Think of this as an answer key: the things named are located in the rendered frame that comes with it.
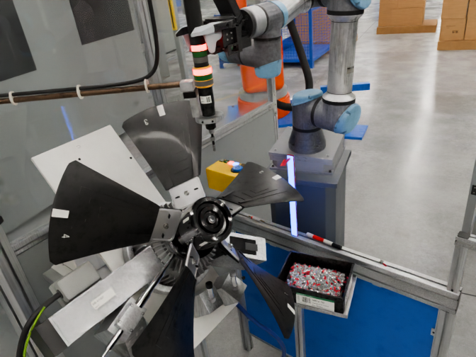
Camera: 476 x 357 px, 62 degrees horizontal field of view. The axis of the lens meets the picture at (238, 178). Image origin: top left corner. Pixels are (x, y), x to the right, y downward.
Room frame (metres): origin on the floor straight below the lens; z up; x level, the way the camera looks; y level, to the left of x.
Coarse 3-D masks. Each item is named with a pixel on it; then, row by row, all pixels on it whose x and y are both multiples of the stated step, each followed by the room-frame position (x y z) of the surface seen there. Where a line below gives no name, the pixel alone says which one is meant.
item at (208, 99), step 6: (198, 90) 0.91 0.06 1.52; (204, 90) 0.90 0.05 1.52; (210, 90) 0.91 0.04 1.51; (204, 96) 0.90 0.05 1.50; (210, 96) 0.90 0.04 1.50; (204, 102) 0.90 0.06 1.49; (210, 102) 0.90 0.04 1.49; (204, 108) 0.90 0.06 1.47; (210, 108) 0.90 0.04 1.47; (204, 114) 0.91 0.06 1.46; (210, 114) 0.90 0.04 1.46; (210, 126) 0.90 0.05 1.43
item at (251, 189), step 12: (252, 168) 1.13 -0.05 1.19; (264, 168) 1.13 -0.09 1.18; (240, 180) 1.06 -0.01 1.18; (252, 180) 1.06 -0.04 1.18; (264, 180) 1.06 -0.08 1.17; (276, 180) 1.07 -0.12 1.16; (228, 192) 0.99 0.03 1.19; (240, 192) 0.99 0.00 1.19; (252, 192) 0.99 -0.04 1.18; (264, 192) 0.99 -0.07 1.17; (276, 192) 1.00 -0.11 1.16; (288, 192) 1.02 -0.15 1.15; (240, 204) 0.92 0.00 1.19; (252, 204) 0.92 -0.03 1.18; (264, 204) 0.93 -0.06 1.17
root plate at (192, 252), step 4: (192, 244) 0.77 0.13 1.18; (192, 248) 0.77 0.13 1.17; (188, 252) 0.75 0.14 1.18; (192, 252) 0.77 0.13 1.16; (196, 252) 0.79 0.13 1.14; (188, 256) 0.74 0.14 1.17; (196, 256) 0.79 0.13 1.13; (188, 260) 0.74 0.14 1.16; (192, 260) 0.76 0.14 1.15; (188, 264) 0.74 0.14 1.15; (192, 264) 0.76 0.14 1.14; (196, 264) 0.78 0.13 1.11; (192, 268) 0.75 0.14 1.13; (196, 268) 0.78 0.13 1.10; (192, 272) 0.75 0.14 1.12; (196, 272) 0.77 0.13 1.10
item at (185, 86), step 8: (184, 88) 0.91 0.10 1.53; (192, 88) 0.91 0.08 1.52; (184, 96) 0.90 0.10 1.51; (192, 96) 0.90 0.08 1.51; (192, 104) 0.91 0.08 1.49; (192, 112) 0.91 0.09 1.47; (200, 112) 0.92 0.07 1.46; (216, 112) 0.93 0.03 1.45; (200, 120) 0.89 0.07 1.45; (208, 120) 0.88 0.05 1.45; (216, 120) 0.89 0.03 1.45
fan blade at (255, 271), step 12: (240, 252) 0.85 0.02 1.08; (252, 264) 0.84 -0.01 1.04; (252, 276) 0.76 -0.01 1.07; (264, 276) 0.82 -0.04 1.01; (264, 288) 0.75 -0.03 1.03; (276, 288) 0.81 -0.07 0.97; (288, 288) 0.86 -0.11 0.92; (276, 300) 0.75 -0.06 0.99; (288, 300) 0.80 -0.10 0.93; (276, 312) 0.71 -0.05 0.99; (288, 312) 0.74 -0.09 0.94; (288, 324) 0.70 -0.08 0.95; (288, 336) 0.67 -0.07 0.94
